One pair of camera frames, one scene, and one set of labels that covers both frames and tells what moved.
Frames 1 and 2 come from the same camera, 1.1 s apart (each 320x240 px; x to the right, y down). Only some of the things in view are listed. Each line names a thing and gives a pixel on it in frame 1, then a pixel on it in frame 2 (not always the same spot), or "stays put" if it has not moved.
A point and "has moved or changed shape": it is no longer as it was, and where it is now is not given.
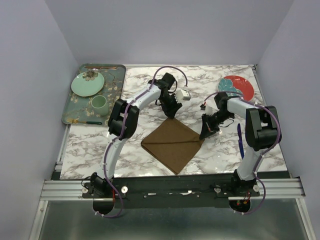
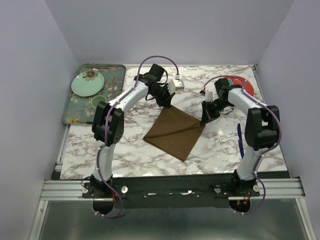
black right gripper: x=207 y=128 to x=207 y=114
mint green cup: x=100 y=105 stays put
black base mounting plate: x=202 y=191 stays put
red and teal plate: x=237 y=84 stays put
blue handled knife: x=240 y=140 stays put
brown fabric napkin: x=172 y=144 has moved or changed shape
